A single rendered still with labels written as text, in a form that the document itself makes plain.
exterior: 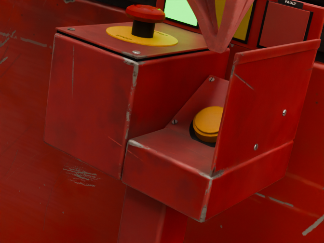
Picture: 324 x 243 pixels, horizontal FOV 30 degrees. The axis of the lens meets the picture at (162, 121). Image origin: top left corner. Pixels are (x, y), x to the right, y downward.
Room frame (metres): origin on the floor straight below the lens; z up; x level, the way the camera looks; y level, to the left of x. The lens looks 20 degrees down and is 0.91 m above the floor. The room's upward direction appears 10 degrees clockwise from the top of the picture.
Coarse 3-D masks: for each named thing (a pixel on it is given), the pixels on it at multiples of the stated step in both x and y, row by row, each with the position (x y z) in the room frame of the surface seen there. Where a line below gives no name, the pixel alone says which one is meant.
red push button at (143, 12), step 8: (128, 8) 0.58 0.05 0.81; (136, 8) 0.58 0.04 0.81; (144, 8) 0.58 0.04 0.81; (152, 8) 0.59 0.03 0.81; (128, 16) 0.58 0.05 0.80; (136, 16) 0.57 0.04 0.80; (144, 16) 0.57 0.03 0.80; (152, 16) 0.57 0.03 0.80; (160, 16) 0.58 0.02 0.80; (136, 24) 0.58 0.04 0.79; (144, 24) 0.58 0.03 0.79; (152, 24) 0.59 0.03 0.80; (136, 32) 0.58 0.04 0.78; (144, 32) 0.58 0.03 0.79; (152, 32) 0.59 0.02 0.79
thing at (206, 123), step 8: (200, 112) 0.55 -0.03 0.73; (208, 112) 0.54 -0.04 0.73; (216, 112) 0.54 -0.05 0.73; (200, 120) 0.54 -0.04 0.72; (208, 120) 0.53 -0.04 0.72; (216, 120) 0.53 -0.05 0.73; (200, 128) 0.53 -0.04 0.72; (208, 128) 0.53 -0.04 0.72; (216, 128) 0.52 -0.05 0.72; (200, 136) 0.53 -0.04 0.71; (208, 136) 0.52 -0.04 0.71; (216, 136) 0.52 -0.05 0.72
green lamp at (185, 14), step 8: (168, 0) 0.68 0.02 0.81; (176, 0) 0.67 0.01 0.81; (184, 0) 0.67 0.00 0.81; (168, 8) 0.68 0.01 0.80; (176, 8) 0.67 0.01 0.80; (184, 8) 0.67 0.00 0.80; (168, 16) 0.68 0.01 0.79; (176, 16) 0.67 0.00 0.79; (184, 16) 0.66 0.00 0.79; (192, 16) 0.66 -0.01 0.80; (192, 24) 0.66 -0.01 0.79
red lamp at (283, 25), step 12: (276, 12) 0.60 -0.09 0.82; (288, 12) 0.60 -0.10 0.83; (300, 12) 0.59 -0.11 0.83; (264, 24) 0.61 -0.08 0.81; (276, 24) 0.60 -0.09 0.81; (288, 24) 0.60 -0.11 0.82; (300, 24) 0.59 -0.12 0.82; (264, 36) 0.61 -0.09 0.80; (276, 36) 0.60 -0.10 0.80; (288, 36) 0.59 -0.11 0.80; (300, 36) 0.59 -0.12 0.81
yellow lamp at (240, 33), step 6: (216, 0) 0.64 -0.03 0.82; (222, 0) 0.64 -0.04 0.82; (216, 6) 0.64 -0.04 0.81; (222, 6) 0.64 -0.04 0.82; (252, 6) 0.62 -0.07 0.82; (216, 12) 0.64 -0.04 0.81; (222, 12) 0.64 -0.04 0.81; (216, 18) 0.64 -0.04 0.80; (246, 18) 0.62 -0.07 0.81; (240, 24) 0.63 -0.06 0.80; (246, 24) 0.62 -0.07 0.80; (240, 30) 0.62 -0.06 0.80; (246, 30) 0.62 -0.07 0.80; (234, 36) 0.63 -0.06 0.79; (240, 36) 0.62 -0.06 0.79
